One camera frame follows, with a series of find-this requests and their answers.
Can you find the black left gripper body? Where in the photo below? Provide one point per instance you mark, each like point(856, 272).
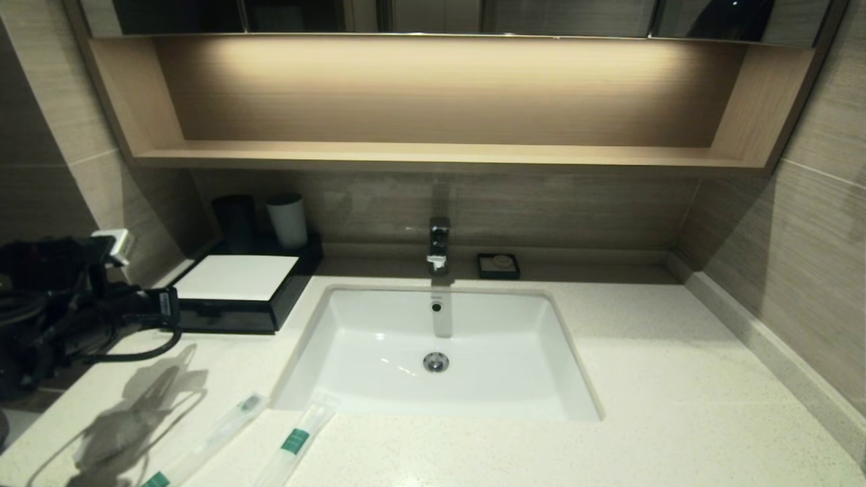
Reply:
point(105, 325)

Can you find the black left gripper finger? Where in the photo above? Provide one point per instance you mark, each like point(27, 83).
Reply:
point(159, 291)
point(161, 311)

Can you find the black cup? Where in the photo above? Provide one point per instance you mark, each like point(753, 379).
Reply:
point(235, 226)

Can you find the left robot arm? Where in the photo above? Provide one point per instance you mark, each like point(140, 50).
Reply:
point(34, 270)

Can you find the black box with white lid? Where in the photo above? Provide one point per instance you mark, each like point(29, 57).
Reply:
point(233, 277)

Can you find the glossy black drawer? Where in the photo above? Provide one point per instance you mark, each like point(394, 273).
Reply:
point(250, 321)

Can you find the clear plastic sachet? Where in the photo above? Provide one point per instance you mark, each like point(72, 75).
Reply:
point(115, 439)

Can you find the clear wrapped toothbrush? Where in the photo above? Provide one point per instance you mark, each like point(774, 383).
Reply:
point(216, 433)

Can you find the white cup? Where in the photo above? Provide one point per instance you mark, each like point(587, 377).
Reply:
point(287, 222)

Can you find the dark round floor object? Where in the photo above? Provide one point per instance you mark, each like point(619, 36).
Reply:
point(3, 429)

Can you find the white packet with green band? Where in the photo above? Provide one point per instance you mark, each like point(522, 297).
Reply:
point(295, 439)

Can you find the chrome sink drain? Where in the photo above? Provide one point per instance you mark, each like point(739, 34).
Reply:
point(436, 362)

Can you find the chrome faucet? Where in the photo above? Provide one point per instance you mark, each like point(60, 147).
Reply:
point(438, 243)

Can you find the black soap dish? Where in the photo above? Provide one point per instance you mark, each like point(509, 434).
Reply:
point(483, 270)

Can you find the white sink basin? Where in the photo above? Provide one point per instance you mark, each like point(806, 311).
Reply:
point(487, 379)

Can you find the round beige soap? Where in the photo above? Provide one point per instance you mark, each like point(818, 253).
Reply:
point(502, 261)

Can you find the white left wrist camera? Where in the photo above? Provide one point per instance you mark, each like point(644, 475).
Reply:
point(115, 243)

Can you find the wooden wall niche shelf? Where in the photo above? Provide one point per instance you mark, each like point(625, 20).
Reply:
point(440, 155)

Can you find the mirrored wall cabinet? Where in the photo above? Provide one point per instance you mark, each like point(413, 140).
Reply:
point(568, 17)

